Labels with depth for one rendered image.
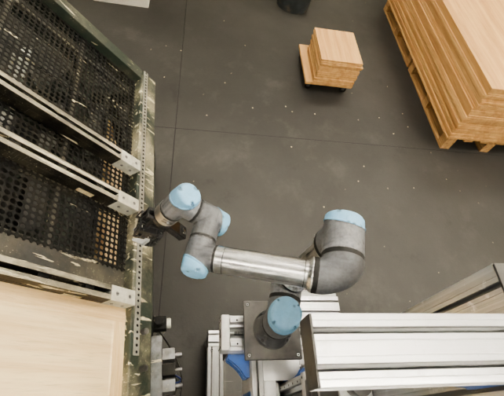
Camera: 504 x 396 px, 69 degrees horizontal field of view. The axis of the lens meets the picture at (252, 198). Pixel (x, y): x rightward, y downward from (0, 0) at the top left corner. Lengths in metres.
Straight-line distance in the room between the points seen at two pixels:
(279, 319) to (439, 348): 0.80
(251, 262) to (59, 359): 0.77
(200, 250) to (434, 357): 0.63
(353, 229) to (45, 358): 1.04
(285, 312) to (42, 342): 0.80
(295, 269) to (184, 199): 0.35
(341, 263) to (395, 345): 0.45
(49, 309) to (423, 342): 1.20
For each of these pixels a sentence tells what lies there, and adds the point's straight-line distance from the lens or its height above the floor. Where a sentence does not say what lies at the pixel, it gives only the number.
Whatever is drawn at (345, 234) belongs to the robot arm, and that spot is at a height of 1.68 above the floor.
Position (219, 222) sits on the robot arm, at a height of 1.56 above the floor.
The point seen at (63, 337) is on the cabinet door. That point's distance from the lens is 1.49.
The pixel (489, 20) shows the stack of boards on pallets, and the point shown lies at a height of 0.78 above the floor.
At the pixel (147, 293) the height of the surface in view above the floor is 0.84.
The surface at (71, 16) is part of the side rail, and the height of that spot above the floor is 1.29.
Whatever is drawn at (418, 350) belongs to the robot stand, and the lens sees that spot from 0.57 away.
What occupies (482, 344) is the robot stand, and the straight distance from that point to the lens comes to 0.63.
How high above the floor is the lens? 2.50
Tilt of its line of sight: 56 degrees down
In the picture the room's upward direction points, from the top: 18 degrees clockwise
